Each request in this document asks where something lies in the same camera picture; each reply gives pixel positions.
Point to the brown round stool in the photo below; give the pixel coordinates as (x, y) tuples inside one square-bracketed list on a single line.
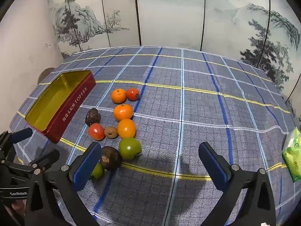
[(44, 75)]

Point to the red and gold tin box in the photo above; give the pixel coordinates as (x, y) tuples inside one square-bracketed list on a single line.
[(70, 108)]

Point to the orange mandarin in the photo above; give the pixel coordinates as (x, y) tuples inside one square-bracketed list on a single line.
[(123, 112), (118, 95)]

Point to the red tomato with dark stem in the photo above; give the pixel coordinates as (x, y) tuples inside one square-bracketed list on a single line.
[(132, 94)]

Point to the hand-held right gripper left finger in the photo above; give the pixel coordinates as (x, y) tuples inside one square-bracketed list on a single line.
[(87, 167)]

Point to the blue checked tablecloth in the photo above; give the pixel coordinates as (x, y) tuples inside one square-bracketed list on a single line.
[(199, 113)]

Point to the brown kiwi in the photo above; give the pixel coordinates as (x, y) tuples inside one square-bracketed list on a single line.
[(111, 132)]

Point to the yellow-green round fruit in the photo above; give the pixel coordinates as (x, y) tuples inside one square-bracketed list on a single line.
[(98, 171)]

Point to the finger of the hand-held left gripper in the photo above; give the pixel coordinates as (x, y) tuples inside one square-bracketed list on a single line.
[(45, 158), (22, 134)]

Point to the smooth orange citrus fruit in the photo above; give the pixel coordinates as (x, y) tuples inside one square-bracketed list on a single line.
[(126, 128)]

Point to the dark purple passion fruit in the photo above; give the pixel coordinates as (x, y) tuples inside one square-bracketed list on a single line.
[(93, 117), (111, 159)]

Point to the green plastic packet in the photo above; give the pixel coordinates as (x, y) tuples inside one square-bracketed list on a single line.
[(292, 155)]

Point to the green tomato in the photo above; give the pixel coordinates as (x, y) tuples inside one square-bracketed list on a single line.
[(129, 147)]

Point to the ink landscape folding screen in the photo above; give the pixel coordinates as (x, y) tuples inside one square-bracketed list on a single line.
[(164, 16)]

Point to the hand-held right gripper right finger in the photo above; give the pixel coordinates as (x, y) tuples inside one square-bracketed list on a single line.
[(214, 164)]

